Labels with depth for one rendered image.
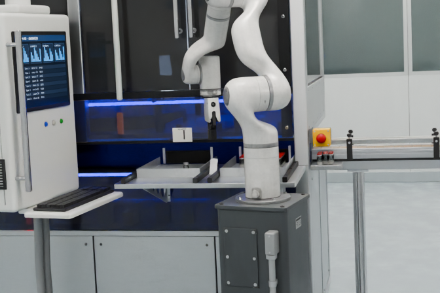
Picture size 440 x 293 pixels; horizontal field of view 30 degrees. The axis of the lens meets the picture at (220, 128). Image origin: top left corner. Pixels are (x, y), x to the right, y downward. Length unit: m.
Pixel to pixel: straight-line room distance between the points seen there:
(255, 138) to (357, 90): 5.28
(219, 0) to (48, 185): 1.06
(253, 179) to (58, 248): 1.28
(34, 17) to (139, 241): 1.07
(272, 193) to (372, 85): 5.27
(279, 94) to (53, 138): 1.07
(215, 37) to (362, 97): 4.95
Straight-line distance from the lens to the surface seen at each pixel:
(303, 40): 3.39
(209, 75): 3.23
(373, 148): 3.52
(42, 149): 3.34
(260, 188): 2.78
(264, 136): 2.75
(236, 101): 2.71
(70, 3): 3.63
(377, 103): 8.00
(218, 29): 3.13
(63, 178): 3.48
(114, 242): 3.68
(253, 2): 2.91
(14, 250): 3.87
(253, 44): 2.82
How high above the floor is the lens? 1.40
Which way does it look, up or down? 6 degrees down
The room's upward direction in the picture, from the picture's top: 3 degrees counter-clockwise
